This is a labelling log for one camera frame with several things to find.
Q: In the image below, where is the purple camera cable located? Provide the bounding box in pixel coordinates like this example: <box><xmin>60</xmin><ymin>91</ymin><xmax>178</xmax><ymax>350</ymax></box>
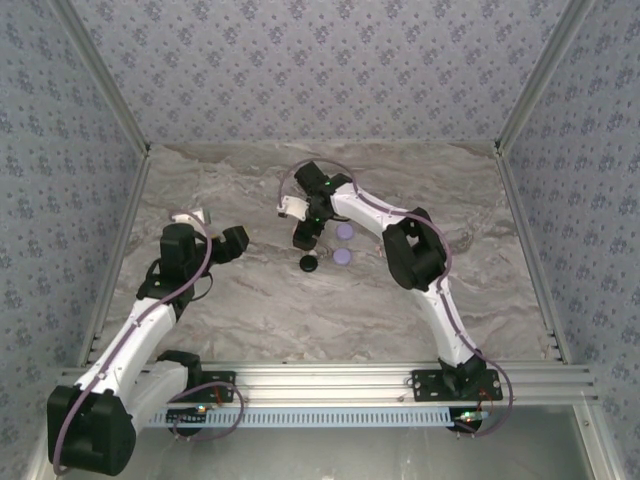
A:
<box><xmin>52</xmin><ymin>212</ymin><xmax>245</xmax><ymax>474</ymax></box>
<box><xmin>277</xmin><ymin>158</ymin><xmax>515</xmax><ymax>439</ymax></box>

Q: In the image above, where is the wide aluminium extrusion rail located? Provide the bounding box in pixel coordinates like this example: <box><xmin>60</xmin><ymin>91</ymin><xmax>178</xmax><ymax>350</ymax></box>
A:
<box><xmin>58</xmin><ymin>363</ymin><xmax>599</xmax><ymax>405</ymax></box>

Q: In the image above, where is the black controller board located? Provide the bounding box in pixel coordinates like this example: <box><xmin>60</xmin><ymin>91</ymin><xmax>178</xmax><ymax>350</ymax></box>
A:
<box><xmin>452</xmin><ymin>408</ymin><xmax>489</xmax><ymax>434</ymax></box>
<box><xmin>166</xmin><ymin>405</ymin><xmax>210</xmax><ymax>436</ymax></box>

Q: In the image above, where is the slim aluminium table rail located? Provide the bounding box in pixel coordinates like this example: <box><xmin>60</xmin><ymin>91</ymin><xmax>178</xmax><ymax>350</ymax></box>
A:
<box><xmin>495</xmin><ymin>149</ymin><xmax>569</xmax><ymax>364</ymax></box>
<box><xmin>77</xmin><ymin>149</ymin><xmax>153</xmax><ymax>369</ymax></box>

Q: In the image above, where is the grey sheet metal panel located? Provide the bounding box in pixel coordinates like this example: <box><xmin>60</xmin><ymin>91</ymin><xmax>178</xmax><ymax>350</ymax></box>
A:
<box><xmin>29</xmin><ymin>402</ymin><xmax>621</xmax><ymax>480</ymax></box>

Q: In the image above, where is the white slotted cable duct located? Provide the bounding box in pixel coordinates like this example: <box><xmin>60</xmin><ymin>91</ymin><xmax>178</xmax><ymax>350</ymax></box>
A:
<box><xmin>147</xmin><ymin>405</ymin><xmax>464</xmax><ymax>429</ymax></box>

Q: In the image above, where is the aluminium corner post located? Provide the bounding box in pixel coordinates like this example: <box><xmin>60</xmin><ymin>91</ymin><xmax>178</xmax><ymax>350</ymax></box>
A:
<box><xmin>493</xmin><ymin>0</ymin><xmax>600</xmax><ymax>157</ymax></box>
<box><xmin>49</xmin><ymin>0</ymin><xmax>153</xmax><ymax>157</ymax></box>

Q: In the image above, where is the thin black cable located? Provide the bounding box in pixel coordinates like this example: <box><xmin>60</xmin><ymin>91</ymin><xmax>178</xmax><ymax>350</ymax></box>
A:
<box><xmin>192</xmin><ymin>272</ymin><xmax>215</xmax><ymax>302</ymax></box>

